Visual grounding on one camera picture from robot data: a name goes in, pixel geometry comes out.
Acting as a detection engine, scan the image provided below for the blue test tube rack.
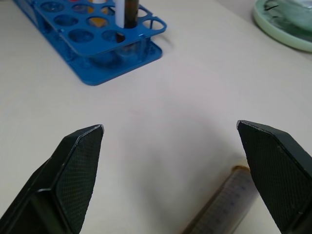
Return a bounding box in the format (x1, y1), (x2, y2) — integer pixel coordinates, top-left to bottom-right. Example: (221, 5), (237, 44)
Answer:
(12, 0), (168, 86)

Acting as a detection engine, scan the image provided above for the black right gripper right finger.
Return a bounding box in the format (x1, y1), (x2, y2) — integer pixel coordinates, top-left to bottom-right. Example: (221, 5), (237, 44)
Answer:
(236, 119), (312, 234)

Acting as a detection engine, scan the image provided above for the dark tube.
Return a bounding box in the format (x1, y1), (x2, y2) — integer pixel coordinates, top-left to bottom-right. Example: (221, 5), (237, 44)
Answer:
(116, 0), (140, 44)

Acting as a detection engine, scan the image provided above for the pale green plate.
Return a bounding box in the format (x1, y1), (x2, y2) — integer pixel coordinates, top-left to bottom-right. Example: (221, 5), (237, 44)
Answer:
(252, 0), (312, 53)

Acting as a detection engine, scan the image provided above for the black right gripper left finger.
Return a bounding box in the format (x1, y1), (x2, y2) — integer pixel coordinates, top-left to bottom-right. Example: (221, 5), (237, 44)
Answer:
(0, 124), (104, 234)

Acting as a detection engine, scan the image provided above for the clear tube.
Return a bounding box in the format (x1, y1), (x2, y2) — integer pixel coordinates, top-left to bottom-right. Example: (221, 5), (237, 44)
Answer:
(180, 165), (259, 234)

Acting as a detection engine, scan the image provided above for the white tube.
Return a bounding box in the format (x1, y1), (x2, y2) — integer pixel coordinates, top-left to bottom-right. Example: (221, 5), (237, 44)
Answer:
(114, 0), (126, 28)

